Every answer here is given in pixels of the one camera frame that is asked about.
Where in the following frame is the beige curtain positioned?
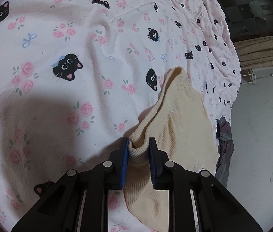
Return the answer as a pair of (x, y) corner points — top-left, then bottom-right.
(233, 35), (273, 69)

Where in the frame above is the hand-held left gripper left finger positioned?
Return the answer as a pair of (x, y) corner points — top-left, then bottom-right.
(11, 137), (130, 232)

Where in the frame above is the pink cat-print duvet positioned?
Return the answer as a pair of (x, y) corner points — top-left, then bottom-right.
(0, 0), (242, 232)

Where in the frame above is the cream knit sweater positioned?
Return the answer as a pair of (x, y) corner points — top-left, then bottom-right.
(123, 66), (220, 232)

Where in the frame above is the grey purple jacket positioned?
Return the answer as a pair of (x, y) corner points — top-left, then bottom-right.
(215, 116), (235, 189)

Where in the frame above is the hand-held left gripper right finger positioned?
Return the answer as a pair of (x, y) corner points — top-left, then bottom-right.
(149, 137), (264, 232)

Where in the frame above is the white shelf rack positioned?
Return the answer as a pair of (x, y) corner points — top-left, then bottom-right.
(241, 69), (256, 85)

